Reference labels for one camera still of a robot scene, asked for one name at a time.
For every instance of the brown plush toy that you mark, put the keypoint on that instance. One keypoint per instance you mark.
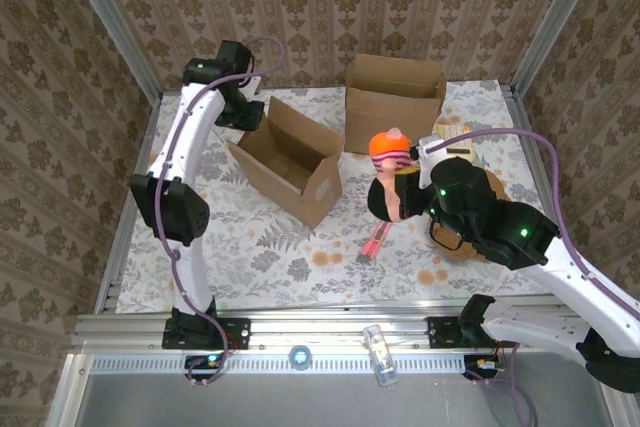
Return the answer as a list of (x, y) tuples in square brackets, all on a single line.
[(500, 189)]

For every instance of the pink utility knife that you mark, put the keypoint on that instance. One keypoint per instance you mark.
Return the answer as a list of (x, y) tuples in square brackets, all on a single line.
[(375, 244)]

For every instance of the doll with orange hat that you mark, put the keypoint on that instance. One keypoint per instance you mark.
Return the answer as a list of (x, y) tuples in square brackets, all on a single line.
[(387, 144)]

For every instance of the brown cardboard box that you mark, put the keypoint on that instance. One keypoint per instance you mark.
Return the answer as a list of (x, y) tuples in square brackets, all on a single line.
[(385, 117), (320, 192)]

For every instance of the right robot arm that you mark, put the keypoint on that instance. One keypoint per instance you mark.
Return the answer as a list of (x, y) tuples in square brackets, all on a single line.
[(575, 287)]

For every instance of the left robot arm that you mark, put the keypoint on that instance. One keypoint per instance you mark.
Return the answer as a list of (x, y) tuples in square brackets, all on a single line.
[(187, 122)]

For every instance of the cream calculator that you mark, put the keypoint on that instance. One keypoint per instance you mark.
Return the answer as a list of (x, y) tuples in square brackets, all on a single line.
[(462, 149)]

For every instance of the floral tablecloth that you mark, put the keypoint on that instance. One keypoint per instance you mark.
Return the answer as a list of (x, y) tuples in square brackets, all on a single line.
[(250, 267)]

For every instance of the small black controller board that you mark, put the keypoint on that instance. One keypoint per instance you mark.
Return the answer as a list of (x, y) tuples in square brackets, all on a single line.
[(200, 362), (480, 364)]

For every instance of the clear plastic bottle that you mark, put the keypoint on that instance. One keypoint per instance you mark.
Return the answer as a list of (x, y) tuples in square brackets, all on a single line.
[(380, 357)]

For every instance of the round blue white knob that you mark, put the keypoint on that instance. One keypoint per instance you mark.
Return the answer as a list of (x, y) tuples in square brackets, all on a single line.
[(300, 357)]

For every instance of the grey metal panel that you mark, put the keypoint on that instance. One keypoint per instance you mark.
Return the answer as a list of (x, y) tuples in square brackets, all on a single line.
[(300, 402)]

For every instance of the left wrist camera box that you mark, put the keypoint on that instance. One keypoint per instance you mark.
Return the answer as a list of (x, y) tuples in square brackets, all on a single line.
[(253, 85)]

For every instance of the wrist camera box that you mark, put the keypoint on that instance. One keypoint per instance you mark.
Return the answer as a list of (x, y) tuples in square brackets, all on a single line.
[(425, 157), (253, 85)]

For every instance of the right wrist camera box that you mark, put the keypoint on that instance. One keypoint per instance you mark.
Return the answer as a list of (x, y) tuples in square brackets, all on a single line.
[(425, 157)]

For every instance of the aluminium table side rail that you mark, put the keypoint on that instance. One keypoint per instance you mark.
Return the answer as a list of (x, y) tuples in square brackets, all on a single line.
[(531, 147), (143, 147)]

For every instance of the aluminium frame post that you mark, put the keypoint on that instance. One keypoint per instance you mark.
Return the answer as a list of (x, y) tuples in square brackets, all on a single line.
[(555, 22), (116, 22)]

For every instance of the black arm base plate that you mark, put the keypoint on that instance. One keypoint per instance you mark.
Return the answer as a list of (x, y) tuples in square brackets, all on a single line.
[(240, 334), (440, 334)]

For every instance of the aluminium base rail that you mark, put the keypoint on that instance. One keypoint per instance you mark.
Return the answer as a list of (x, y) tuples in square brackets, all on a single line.
[(325, 327)]

